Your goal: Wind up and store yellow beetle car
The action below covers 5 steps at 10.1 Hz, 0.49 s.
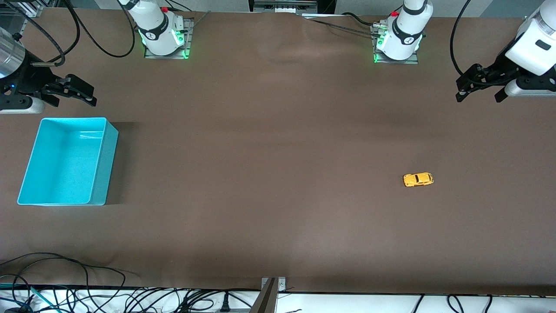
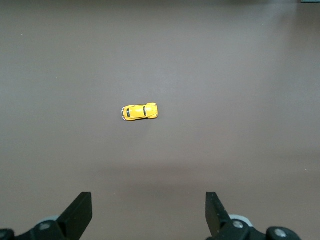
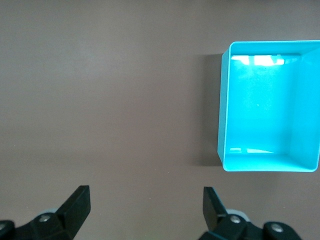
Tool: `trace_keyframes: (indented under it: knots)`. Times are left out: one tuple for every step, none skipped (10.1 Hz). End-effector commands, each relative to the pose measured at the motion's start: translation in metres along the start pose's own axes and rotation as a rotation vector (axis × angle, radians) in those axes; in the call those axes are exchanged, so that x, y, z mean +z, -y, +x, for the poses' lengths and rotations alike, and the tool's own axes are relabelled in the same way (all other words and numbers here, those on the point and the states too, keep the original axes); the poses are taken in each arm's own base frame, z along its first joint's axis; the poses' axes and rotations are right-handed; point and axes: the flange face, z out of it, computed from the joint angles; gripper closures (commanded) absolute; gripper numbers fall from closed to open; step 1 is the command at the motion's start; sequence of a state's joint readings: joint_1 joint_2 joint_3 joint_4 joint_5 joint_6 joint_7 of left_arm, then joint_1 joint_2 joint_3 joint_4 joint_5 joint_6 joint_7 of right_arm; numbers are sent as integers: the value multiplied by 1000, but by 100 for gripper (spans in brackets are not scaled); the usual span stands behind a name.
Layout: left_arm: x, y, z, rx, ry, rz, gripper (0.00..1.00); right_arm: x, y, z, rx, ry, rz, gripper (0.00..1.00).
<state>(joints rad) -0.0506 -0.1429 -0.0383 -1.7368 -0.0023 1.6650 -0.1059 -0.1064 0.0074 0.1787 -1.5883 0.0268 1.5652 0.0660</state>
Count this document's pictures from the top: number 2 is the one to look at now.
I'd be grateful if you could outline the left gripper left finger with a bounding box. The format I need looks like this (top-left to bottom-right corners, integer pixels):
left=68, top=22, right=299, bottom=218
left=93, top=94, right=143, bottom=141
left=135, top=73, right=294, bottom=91
left=0, top=191, right=93, bottom=240

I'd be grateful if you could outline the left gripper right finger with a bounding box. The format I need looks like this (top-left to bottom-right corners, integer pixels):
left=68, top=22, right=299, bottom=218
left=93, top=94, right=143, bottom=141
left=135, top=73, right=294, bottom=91
left=205, top=191, right=305, bottom=240

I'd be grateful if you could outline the yellow beetle toy car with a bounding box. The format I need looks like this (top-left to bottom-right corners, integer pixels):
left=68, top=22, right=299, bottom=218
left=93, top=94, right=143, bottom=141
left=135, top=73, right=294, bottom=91
left=121, top=101, right=159, bottom=122

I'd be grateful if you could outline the brown table cover sheet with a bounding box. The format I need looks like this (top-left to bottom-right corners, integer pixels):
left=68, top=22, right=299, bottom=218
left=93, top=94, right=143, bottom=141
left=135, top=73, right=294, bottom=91
left=0, top=0, right=320, bottom=240

